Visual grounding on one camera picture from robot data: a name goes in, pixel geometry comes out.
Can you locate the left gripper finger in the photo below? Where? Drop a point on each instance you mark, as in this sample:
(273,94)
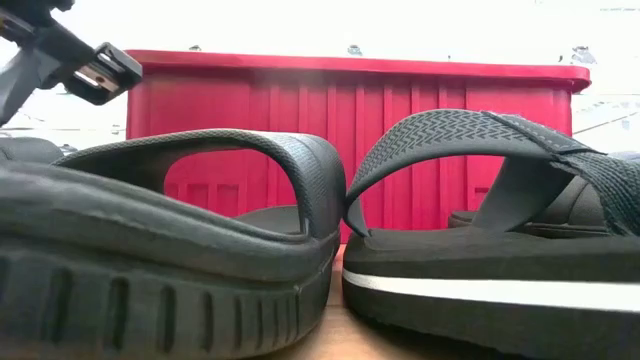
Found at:
(25,80)

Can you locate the black slide sandal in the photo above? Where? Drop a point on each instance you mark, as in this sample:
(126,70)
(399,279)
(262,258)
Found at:
(150,280)
(25,149)

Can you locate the red plastic bin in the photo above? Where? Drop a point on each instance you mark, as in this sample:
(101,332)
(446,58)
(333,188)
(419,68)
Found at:
(350,100)

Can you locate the small dark background object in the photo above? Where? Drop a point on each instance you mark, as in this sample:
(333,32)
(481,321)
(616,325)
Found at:
(355,50)
(582,54)

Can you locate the black flip-flop sandal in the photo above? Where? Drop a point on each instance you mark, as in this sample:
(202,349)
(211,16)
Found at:
(475,260)

